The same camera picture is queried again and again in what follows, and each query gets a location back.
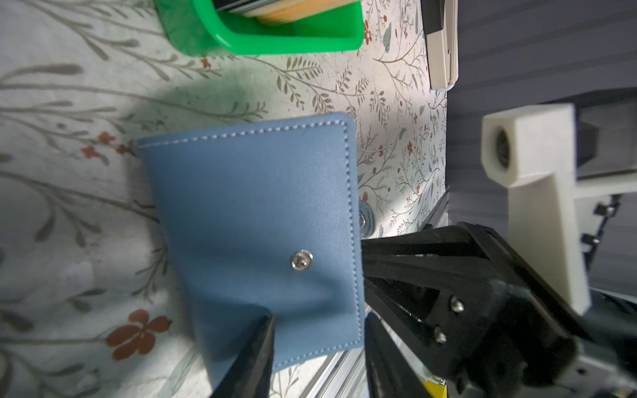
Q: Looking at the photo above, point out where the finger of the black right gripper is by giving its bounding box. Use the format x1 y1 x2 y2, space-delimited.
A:
362 223 503 279
364 278 494 378

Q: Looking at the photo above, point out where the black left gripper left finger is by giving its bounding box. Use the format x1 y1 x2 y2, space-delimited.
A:
211 314 275 398

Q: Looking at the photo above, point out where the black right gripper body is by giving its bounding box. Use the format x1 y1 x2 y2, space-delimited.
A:
445 278 636 397

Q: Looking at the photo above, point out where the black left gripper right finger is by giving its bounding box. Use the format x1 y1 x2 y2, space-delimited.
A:
364 313 431 398

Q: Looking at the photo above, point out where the blue leather card holder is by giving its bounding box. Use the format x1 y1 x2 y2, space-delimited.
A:
136 113 365 386

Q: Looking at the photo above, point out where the stack of cards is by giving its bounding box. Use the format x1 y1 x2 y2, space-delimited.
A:
212 0 355 25

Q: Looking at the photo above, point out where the green plastic card tray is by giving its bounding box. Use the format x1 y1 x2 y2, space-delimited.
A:
155 0 364 56

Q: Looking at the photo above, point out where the beige black stapler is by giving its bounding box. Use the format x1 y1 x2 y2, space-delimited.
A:
421 0 459 91

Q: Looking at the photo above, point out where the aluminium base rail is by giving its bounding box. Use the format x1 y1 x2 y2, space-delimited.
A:
300 192 449 397

